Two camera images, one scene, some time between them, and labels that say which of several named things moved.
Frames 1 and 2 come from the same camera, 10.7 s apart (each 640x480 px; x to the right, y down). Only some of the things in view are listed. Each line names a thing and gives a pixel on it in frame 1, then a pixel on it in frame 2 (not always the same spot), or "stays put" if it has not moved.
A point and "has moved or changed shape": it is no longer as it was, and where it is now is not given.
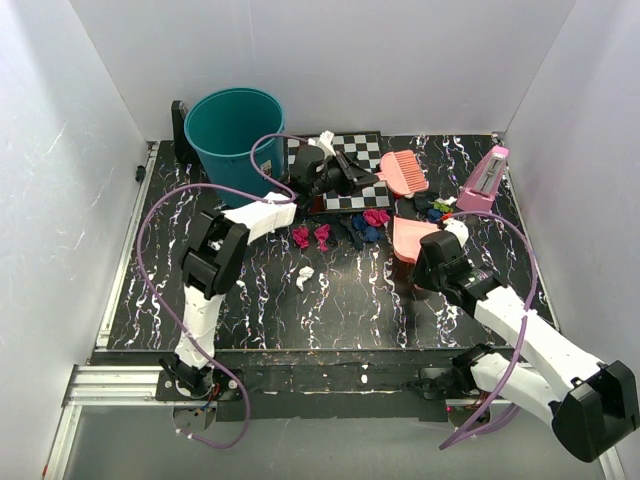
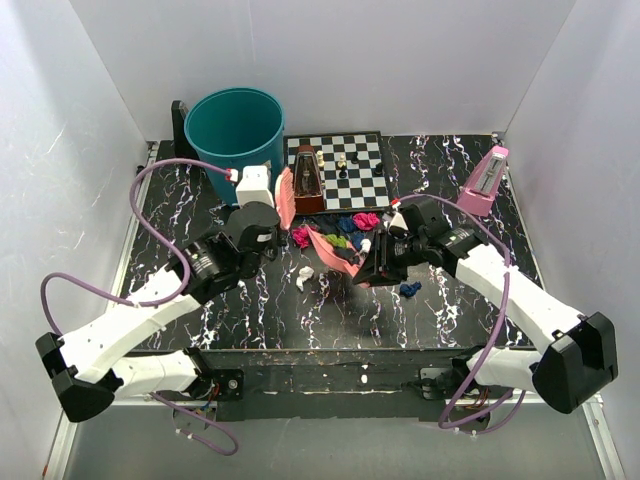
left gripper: x=353 y=176 -> x=278 y=240
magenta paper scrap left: x=301 y=236 stays put
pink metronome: x=479 y=191 stays put
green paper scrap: x=442 y=207 -> x=338 y=241
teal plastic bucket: x=220 y=127 stays put
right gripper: x=419 y=278 -> x=378 y=270
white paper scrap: x=305 y=273 stays put
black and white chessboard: x=357 y=157 stays put
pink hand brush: x=402 y=172 has moved or changed shape
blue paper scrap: x=359 y=222 -> x=346 y=224
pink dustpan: x=407 y=235 has moved or changed shape
